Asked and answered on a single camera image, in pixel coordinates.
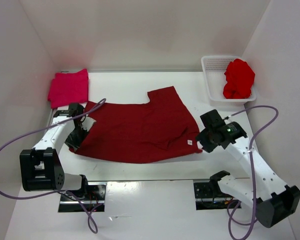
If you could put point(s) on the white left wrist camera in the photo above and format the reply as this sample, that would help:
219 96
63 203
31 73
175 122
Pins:
88 123

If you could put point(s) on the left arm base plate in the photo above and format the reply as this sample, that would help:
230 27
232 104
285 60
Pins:
92 198

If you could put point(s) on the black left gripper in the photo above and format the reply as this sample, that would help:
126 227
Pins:
76 143

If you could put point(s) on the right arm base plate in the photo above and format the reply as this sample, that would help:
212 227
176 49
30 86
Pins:
206 199

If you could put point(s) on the pink red t shirt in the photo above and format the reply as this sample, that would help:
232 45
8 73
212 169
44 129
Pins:
67 88

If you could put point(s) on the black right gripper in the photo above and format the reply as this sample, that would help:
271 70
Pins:
207 147

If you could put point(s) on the bright red t shirt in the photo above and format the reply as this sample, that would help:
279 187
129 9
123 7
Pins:
239 80

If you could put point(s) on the white garment label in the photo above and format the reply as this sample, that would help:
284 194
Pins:
190 142

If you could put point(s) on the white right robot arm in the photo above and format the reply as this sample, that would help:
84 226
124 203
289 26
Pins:
270 197

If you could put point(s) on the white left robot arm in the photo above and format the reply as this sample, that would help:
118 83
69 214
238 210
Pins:
41 168

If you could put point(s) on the dark red t shirt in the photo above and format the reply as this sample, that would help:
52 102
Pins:
142 133

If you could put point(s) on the white plastic laundry basket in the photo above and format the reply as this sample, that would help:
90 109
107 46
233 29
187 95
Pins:
214 68

